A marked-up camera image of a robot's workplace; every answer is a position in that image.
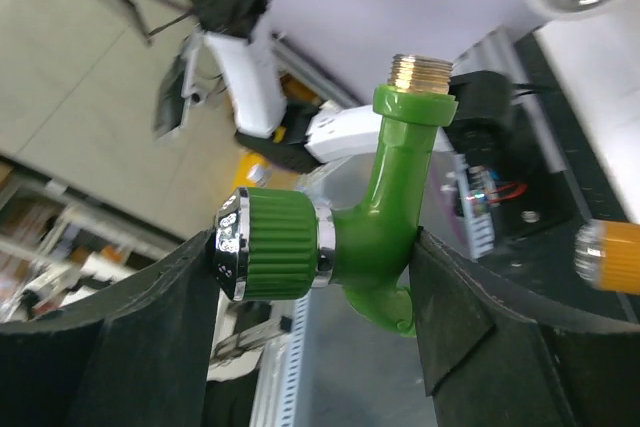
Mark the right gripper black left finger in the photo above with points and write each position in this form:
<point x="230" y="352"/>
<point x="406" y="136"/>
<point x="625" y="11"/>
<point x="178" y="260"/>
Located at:
<point x="133" y="354"/>

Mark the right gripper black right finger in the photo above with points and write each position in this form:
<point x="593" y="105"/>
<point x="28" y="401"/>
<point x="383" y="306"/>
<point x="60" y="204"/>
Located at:
<point x="494" y="353"/>

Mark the green water faucet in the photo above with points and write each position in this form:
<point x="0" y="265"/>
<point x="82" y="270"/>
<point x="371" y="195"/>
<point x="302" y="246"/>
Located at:
<point x="274" y="244"/>

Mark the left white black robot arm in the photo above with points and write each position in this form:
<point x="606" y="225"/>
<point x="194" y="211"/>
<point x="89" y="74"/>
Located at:
<point x="238" y="33"/>

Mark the orange water faucet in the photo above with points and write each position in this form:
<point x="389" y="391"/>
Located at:
<point x="607" y="255"/>

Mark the right white cable duct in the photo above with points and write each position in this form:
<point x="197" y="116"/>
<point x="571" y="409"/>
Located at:
<point x="283" y="390"/>

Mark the white cable duct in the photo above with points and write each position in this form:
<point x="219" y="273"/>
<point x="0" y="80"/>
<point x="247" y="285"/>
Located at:
<point x="283" y="390"/>
<point x="476" y="190"/>

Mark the left white cable duct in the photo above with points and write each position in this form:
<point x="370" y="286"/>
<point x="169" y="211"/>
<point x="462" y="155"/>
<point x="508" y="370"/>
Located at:
<point x="476" y="190"/>

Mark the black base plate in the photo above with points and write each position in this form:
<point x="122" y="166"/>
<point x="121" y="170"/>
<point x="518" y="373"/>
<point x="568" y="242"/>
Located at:
<point x="516" y="126"/>

